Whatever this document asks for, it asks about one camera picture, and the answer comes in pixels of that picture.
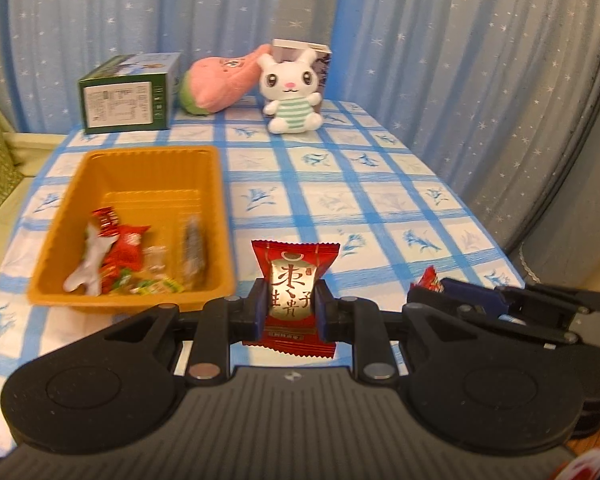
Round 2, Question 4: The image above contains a grey lace-trimmed cloth cover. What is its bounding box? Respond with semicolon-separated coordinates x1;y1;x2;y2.
510;180;600;293

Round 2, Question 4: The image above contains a blue star curtain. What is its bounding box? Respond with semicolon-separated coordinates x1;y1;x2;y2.
0;0;600;281

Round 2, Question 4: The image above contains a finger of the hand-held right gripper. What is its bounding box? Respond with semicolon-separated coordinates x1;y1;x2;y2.
406;286;581;347
440;276;516;313

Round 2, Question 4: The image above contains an orange plastic tray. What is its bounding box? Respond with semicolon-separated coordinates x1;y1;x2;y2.
27;145;237;313

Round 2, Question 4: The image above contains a pale green sofa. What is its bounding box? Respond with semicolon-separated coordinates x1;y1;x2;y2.
0;90;71;311

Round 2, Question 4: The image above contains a pink peach plush toy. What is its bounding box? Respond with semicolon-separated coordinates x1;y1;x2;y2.
178;44;272;118

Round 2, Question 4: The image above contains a white rabbit plush toy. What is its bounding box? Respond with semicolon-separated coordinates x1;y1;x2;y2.
256;49;324;134

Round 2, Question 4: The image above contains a blue checked tablecloth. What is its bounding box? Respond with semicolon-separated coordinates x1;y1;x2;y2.
0;95;526;461

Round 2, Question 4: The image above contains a grey cardboard box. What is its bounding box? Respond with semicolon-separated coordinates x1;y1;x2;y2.
271;38;333;106

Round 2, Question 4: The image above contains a green cardboard box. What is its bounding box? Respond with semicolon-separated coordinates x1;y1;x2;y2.
77;52;182;135

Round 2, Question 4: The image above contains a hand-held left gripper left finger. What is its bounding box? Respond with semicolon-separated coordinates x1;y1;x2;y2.
87;277;271;386

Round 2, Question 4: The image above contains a person's printed clothing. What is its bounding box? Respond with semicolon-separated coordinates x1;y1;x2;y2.
550;440;600;480

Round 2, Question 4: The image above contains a yellow green snack packet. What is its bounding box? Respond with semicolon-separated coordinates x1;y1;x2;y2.
130;276;185;295

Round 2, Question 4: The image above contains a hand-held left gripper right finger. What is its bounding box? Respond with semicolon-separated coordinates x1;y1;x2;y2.
314;280;486;386

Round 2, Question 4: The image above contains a red gold-label snack packet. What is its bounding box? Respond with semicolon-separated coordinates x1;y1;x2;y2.
242;240;341;359

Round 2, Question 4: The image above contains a clear grey snack packet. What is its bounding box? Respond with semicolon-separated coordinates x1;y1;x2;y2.
180;215;208;288

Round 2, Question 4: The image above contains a plain red snack packet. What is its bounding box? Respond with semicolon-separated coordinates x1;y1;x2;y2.
102;225;151;273

